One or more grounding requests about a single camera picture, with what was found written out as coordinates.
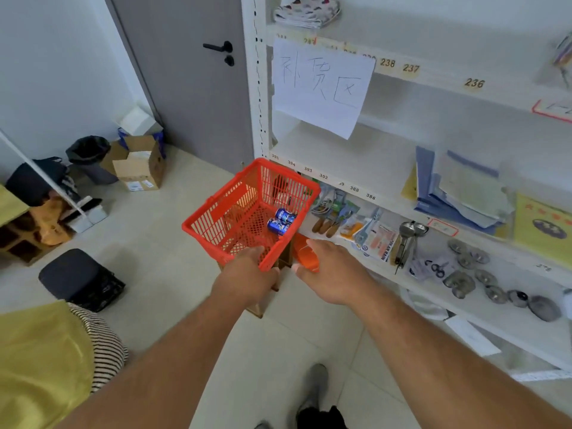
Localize person's right hand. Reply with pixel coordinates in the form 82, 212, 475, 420
292, 239, 381, 307

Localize person's left hand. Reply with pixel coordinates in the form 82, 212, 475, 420
212, 245, 281, 310

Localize orange plastic object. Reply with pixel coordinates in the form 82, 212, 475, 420
292, 233, 321, 273

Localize red plastic shopping basket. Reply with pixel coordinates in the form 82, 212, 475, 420
182, 157, 321, 272

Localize person's left forearm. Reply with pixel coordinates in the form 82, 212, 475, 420
56, 286, 252, 429

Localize person's right forearm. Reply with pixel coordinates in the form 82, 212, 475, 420
353, 288, 572, 429

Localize brown cardboard box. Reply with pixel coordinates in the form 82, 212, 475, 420
217, 237, 296, 319

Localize packaged hardware cards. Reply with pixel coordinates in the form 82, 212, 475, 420
340, 207, 399, 264

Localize metal ladles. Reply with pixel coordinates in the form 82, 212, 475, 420
394, 221, 430, 276

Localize grey shoe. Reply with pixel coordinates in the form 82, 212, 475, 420
296, 363, 329, 417

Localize packaged small scissors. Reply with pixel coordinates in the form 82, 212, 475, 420
408, 255, 449, 283

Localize white plastic bag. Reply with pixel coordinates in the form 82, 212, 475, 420
401, 287, 450, 321

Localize yellow paper sheet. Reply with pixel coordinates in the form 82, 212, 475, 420
400, 164, 419, 202

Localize red bordered shelf label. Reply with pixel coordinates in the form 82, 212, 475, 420
531, 98, 572, 125
426, 218, 459, 237

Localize black trousers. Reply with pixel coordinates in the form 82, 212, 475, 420
295, 405, 349, 429

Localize stack of blue folders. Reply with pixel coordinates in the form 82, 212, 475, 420
415, 146, 516, 236

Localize open cardboard box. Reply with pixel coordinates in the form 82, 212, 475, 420
100, 135, 166, 192

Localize black white striped shirt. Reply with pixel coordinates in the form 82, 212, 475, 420
67, 303, 130, 394

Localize white paper sheet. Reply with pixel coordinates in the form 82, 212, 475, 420
444, 314, 502, 357

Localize group of metal sink strainers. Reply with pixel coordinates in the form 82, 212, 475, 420
442, 238, 562, 323

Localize white handwritten paper sign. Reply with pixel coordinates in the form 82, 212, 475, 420
271, 37, 376, 140

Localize black padded stool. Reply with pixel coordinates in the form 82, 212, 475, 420
38, 248, 126, 313

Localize white small boxes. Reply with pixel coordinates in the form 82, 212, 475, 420
66, 195, 108, 234

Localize white metal shelf unit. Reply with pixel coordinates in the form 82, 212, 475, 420
240, 0, 572, 373

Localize grey door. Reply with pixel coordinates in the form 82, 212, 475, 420
104, 0, 255, 175

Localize white box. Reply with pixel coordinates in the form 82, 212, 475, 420
118, 105, 164, 137

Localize black trash bin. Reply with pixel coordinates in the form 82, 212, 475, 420
66, 136, 119, 185

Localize brown paper bag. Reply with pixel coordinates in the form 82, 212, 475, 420
30, 195, 73, 247

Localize yellow booklet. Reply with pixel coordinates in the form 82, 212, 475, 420
513, 193, 572, 269

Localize yellow garment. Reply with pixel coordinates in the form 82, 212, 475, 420
0, 301, 95, 429

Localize white pole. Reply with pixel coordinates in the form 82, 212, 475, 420
0, 128, 91, 220

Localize wooden cubby shelf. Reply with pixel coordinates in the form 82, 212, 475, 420
0, 209, 76, 267

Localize black bag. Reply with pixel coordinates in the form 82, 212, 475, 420
5, 156, 69, 207

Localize white label strip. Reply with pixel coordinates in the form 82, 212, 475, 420
511, 369, 572, 383

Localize folded patterned cloth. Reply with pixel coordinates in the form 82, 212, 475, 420
273, 0, 341, 30

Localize yellow board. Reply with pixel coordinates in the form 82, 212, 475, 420
0, 185, 30, 227

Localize hanging colourful items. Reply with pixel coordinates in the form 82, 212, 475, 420
551, 33, 572, 91

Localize packaged wooden handle tools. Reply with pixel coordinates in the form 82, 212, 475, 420
311, 186, 360, 240

